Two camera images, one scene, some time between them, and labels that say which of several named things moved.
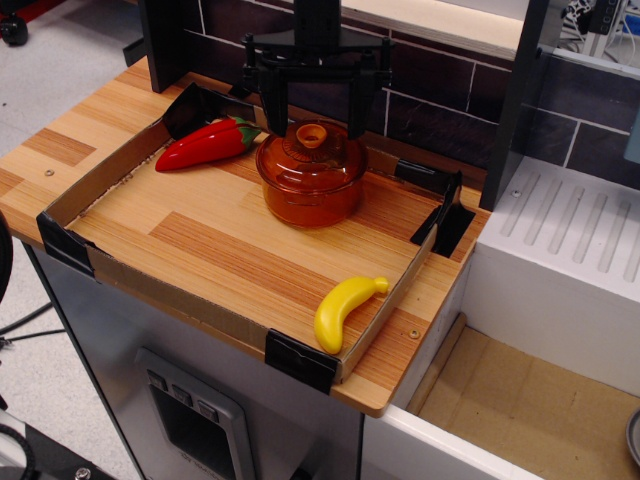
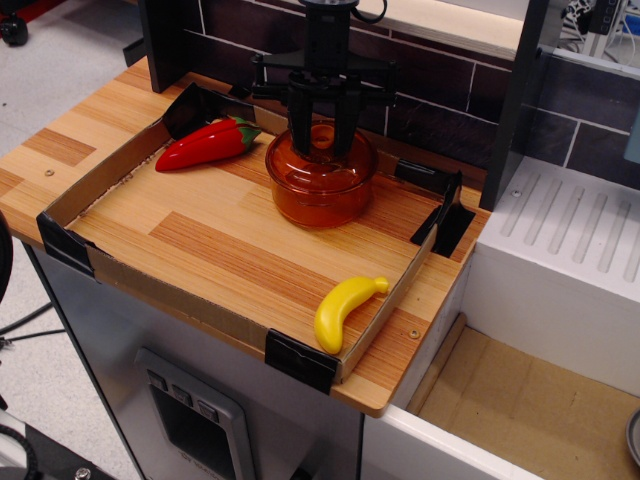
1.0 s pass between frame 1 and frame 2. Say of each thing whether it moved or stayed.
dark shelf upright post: stayed
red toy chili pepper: stayed
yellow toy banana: stayed
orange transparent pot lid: moved
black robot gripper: moved
